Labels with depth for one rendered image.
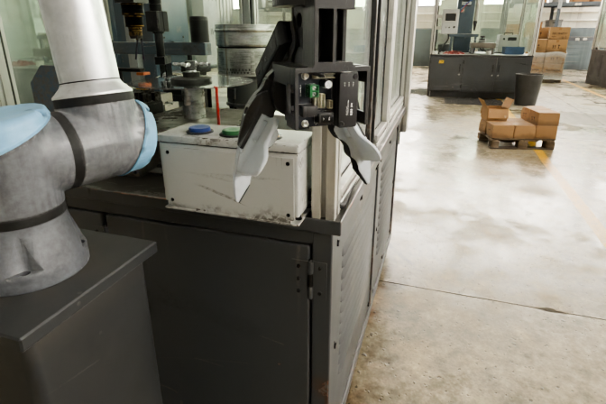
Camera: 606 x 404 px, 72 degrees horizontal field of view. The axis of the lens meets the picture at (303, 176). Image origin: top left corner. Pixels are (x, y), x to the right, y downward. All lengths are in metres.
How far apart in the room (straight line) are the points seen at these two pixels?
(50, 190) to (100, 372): 0.28
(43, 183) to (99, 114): 0.12
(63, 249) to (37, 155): 0.14
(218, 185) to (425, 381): 1.04
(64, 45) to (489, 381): 1.49
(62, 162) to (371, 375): 1.20
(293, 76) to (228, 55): 1.50
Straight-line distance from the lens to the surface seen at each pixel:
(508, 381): 1.66
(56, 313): 0.62
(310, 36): 0.36
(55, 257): 0.68
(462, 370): 1.64
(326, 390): 1.04
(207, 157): 0.78
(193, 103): 1.18
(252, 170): 0.39
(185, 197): 0.83
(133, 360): 0.80
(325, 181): 0.76
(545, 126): 4.61
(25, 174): 0.64
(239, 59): 1.83
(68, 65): 0.71
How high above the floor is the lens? 1.08
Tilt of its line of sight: 19 degrees down
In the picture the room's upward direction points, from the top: straight up
